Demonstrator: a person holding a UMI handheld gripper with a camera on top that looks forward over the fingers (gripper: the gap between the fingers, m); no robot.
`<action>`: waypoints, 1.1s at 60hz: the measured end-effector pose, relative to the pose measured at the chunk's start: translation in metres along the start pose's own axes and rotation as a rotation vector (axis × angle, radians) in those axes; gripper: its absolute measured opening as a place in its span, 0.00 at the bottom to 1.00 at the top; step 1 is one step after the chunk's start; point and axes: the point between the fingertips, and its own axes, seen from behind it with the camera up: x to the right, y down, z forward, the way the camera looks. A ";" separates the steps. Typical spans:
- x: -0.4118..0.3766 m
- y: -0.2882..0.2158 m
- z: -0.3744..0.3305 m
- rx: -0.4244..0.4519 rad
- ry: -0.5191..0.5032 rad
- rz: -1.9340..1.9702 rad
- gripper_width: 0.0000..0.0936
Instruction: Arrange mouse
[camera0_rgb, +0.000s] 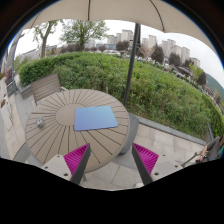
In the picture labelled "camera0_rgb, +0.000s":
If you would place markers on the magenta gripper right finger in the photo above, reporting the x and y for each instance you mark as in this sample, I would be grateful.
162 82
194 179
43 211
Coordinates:
152 166

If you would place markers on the dark umbrella pole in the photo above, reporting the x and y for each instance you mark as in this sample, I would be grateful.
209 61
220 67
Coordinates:
136 44

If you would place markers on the blue mouse pad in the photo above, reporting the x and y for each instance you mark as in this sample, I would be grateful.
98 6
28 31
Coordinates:
92 118

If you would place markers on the slatted wooden chair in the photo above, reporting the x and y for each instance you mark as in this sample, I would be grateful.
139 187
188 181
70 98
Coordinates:
45 87

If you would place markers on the beige patio umbrella canopy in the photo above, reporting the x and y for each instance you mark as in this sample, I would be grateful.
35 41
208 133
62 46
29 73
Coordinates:
153 13

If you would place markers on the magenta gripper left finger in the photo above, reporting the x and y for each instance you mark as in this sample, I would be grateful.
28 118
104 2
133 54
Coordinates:
70 167

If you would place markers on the green hedge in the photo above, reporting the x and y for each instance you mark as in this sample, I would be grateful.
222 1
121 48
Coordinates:
153 93

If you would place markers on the seated person at right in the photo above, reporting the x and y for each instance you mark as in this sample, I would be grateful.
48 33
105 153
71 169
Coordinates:
213 150

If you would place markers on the round slatted wooden table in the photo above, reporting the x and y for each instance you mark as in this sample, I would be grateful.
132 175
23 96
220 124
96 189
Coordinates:
70 119

